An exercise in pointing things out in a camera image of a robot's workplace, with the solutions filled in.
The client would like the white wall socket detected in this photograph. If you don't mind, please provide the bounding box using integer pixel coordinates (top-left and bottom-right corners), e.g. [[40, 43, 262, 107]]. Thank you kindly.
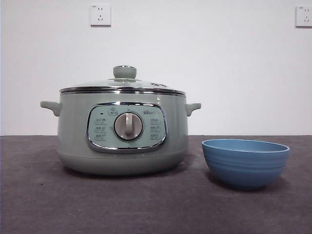
[[295, 5, 312, 28], [90, 4, 112, 27]]

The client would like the pale green electric steamer pot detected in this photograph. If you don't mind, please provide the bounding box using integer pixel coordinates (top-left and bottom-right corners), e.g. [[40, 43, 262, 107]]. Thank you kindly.
[[39, 92, 202, 176]]

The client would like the glass lid with green knob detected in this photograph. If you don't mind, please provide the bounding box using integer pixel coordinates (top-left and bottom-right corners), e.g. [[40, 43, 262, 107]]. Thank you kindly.
[[59, 65, 186, 95]]

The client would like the blue ribbed bowl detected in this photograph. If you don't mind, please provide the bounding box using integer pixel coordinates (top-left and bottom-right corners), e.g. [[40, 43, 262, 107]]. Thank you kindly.
[[201, 138, 291, 191]]

